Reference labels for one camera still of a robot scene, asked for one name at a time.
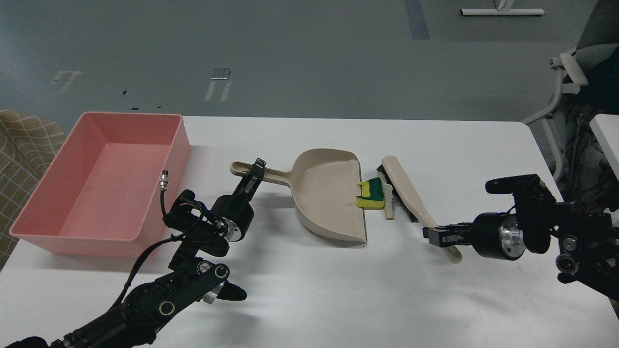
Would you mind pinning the beige plastic dustpan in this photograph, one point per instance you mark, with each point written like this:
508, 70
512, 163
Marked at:
324, 184

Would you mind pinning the person in dark clothes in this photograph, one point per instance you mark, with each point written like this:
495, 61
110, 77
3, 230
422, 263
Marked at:
590, 177

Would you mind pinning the pink plastic bin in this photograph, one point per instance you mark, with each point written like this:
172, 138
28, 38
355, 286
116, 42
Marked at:
101, 195

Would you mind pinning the beige hand brush black bristles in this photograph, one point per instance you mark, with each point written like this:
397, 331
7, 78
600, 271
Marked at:
405, 192

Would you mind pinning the white side table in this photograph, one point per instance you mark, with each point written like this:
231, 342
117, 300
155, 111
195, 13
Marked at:
606, 130

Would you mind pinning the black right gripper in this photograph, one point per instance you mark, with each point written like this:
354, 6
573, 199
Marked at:
495, 235

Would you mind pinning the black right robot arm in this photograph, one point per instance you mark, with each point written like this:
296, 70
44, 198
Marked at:
588, 242

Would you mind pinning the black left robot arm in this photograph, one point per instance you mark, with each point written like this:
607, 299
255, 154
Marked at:
138, 314

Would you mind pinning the beige checked cloth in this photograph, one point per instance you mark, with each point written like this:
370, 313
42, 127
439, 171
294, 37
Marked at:
28, 144

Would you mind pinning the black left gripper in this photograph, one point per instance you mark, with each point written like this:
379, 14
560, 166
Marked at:
235, 209

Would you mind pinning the white office chair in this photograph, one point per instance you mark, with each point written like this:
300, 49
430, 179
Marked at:
573, 68

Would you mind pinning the yellow green sponge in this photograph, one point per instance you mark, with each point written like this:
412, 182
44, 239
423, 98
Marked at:
372, 194

